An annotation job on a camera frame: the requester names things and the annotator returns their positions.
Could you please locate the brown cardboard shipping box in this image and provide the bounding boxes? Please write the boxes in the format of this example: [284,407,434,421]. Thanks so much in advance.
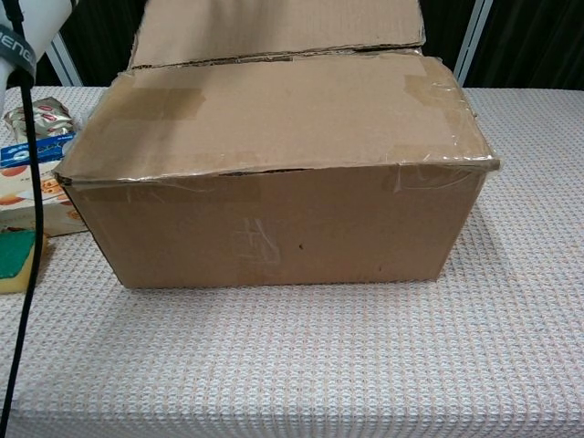
[52,0,504,290]

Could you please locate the orange wafer roll box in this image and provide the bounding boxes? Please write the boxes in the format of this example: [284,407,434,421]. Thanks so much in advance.
[0,159,90,237]

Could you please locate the beige waffle-weave tablecloth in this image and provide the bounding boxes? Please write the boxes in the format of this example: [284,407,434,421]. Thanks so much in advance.
[0,85,584,438]

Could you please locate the black curtain panel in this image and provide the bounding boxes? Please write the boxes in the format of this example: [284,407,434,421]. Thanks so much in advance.
[58,0,151,88]
[464,0,584,90]
[417,0,478,77]

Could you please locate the red patterned snack packet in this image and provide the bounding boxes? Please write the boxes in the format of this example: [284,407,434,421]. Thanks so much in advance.
[3,98,74,139]

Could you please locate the green yellow scrub sponge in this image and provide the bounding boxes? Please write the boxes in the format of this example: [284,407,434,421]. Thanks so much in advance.
[0,229,51,294]

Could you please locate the blue narrow carton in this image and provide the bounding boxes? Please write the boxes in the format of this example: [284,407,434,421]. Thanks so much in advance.
[0,132,75,168]

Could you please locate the white metal frame post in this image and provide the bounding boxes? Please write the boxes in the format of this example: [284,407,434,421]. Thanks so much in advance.
[450,0,495,88]
[48,32,84,88]

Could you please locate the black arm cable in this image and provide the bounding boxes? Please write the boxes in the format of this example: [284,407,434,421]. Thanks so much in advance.
[0,0,46,417]

